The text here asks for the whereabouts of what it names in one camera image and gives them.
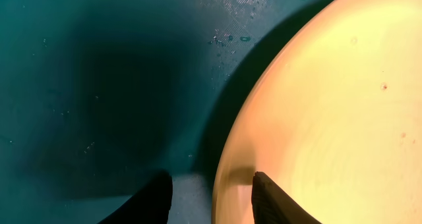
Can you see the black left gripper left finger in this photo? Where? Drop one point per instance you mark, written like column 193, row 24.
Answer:
column 150, row 205

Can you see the teal plastic tray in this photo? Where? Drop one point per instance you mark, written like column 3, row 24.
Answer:
column 99, row 95

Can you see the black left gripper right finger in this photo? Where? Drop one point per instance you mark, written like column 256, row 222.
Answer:
column 271, row 205

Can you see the yellow plate with sauce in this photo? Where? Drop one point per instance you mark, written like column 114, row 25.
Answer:
column 335, row 120

